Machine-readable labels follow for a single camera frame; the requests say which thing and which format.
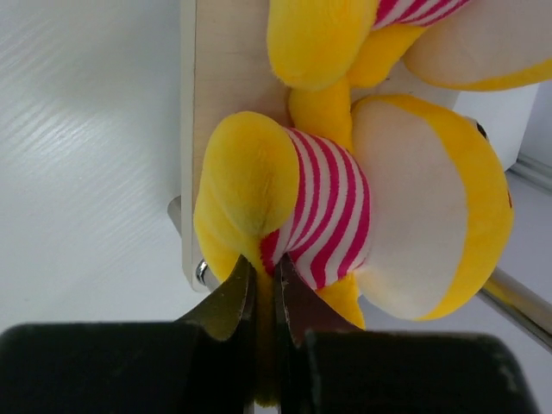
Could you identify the white two-tier shelf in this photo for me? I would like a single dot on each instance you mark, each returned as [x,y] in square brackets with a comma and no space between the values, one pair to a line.
[229,71]

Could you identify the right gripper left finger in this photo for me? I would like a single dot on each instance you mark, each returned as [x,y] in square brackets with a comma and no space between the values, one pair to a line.
[202,362]

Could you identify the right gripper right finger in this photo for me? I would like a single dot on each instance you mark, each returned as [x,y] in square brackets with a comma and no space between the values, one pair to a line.
[328,365]

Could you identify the yellow plush toy wall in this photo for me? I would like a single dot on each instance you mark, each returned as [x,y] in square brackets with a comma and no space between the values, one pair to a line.
[391,198]

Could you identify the yellow plush toy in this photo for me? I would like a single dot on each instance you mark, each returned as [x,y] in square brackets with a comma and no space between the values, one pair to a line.
[457,45]

